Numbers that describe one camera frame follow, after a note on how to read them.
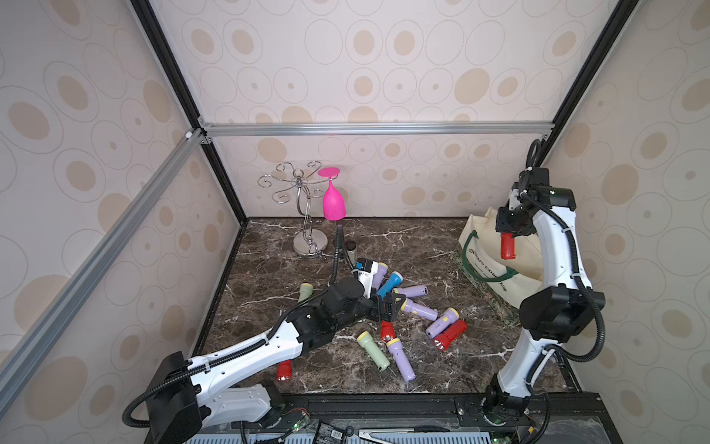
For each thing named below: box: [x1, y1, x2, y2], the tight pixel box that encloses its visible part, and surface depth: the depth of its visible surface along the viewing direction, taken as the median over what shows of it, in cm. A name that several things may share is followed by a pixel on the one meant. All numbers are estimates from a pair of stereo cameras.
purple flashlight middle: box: [400, 297, 439, 321], surface depth 92 cm
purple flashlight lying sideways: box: [391, 284, 429, 298], surface depth 96 cm
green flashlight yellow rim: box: [356, 331, 392, 372], surface depth 84 cm
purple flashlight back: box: [372, 262, 389, 291], surface depth 101 cm
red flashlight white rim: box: [501, 233, 517, 260], surface depth 82 cm
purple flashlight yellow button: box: [425, 307, 460, 339], surface depth 89 cm
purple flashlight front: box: [386, 337, 417, 383], surface depth 83 cm
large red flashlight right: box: [432, 319, 469, 352], surface depth 87 cm
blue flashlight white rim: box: [377, 270, 404, 299], surface depth 99 cm
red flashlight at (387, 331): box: [379, 320, 397, 343], surface depth 87 cm
